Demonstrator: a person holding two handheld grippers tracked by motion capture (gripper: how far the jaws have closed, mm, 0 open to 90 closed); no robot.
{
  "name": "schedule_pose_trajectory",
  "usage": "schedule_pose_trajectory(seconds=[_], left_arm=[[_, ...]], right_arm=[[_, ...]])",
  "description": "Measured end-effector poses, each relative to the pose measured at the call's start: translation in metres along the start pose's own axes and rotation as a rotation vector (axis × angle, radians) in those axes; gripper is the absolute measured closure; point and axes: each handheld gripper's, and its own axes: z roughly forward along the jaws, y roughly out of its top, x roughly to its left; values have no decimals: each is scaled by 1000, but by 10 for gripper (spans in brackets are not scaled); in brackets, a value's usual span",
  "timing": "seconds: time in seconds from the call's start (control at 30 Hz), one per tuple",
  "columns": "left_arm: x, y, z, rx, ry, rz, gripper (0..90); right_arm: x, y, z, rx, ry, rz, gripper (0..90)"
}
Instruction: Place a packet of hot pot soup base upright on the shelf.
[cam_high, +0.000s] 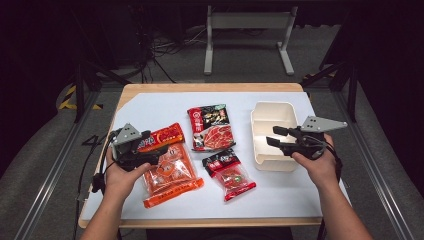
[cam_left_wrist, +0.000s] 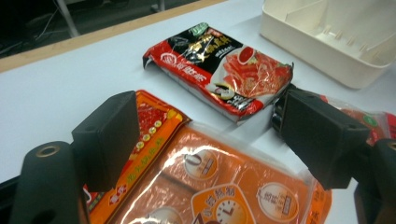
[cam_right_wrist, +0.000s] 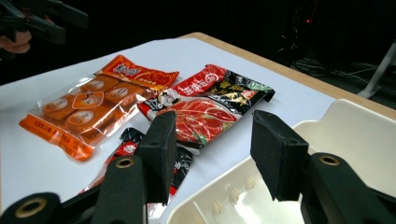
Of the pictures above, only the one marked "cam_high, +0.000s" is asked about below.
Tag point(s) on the white table mat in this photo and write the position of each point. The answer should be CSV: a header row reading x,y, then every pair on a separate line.
x,y
240,203

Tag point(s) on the aluminium floor rail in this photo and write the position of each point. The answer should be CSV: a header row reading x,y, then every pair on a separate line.
x,y
50,180
376,180

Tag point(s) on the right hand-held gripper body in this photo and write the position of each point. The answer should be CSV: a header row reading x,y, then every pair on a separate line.
x,y
315,125

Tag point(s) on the small red clear packet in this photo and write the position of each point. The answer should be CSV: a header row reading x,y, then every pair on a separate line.
x,y
231,178

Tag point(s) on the person's right hand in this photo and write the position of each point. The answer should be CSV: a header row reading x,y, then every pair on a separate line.
x,y
320,170

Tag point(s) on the cream plastic container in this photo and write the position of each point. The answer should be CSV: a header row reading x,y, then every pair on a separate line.
x,y
266,115

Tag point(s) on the wooden table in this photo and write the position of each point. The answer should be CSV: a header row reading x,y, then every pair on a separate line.
x,y
200,87

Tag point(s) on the person's left hand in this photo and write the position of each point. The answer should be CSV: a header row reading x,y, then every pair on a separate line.
x,y
121,181

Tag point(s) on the yellow black striped tape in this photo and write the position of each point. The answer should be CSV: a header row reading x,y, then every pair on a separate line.
x,y
66,100

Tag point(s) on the black red meat-picture packet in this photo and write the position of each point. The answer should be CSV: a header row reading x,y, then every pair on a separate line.
x,y
213,128

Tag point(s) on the large orange seasoning packet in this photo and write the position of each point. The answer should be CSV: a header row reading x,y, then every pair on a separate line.
x,y
173,173

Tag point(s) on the black frame stand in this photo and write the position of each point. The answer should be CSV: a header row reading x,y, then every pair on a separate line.
x,y
80,90
351,90

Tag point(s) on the grey metal stand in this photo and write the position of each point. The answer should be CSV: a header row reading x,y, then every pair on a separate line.
x,y
250,20

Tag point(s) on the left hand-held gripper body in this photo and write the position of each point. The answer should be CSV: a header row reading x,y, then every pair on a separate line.
x,y
126,135

